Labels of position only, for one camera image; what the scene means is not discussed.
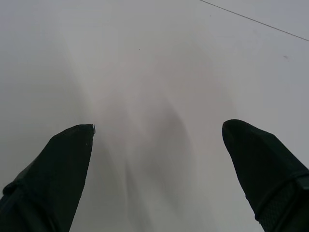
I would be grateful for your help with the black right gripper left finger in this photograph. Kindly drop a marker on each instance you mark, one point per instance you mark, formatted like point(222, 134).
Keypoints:
point(53, 178)

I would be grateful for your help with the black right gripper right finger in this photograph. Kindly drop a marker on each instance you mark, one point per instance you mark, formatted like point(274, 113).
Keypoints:
point(265, 169)

